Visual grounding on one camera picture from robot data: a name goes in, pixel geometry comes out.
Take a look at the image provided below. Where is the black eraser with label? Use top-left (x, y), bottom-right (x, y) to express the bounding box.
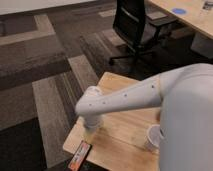
top-left (68, 141), bottom-right (92, 171)

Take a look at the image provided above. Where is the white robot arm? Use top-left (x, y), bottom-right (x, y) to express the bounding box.
top-left (75, 63), bottom-right (213, 171)

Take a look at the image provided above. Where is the white paper cup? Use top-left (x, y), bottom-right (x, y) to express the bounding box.
top-left (144, 124), bottom-right (164, 152)

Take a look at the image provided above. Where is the black office chair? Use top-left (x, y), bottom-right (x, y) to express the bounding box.
top-left (109, 0), bottom-right (179, 66)

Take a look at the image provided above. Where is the blue round disc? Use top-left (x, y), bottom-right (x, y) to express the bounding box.
top-left (172, 8), bottom-right (187, 15)

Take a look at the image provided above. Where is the light wooden desk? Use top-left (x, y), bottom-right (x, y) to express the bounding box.
top-left (148, 0), bottom-right (213, 51)

